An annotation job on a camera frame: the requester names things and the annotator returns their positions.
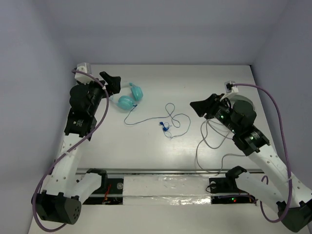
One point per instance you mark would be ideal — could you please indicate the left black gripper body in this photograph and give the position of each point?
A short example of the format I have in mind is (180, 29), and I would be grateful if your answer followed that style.
(105, 85)

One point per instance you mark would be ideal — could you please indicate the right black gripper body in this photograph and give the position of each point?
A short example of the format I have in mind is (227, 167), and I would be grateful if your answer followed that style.
(222, 113)

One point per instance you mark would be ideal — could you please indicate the teal headphones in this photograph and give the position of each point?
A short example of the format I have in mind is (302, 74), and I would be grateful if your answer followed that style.
(127, 102)

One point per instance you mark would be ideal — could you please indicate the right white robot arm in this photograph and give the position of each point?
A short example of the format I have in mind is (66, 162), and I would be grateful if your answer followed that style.
(289, 198)

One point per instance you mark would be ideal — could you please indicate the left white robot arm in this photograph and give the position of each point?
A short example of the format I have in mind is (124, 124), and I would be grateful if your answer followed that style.
(58, 196)

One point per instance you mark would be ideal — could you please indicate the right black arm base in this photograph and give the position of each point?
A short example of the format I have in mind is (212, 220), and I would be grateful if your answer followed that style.
(223, 191)

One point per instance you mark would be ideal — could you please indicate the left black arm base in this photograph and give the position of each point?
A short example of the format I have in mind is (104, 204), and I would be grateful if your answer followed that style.
(111, 195)

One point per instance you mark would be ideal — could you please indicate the grey headphones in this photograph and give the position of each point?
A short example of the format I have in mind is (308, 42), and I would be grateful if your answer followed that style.
(240, 97)

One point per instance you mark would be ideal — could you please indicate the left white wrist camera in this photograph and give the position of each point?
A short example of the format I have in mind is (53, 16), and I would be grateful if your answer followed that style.
(85, 68)

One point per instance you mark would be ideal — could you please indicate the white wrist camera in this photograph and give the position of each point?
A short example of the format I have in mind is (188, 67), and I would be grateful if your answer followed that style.
(230, 89)
(85, 68)

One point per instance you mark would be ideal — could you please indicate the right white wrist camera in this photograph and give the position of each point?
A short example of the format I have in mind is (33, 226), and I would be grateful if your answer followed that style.
(230, 89)

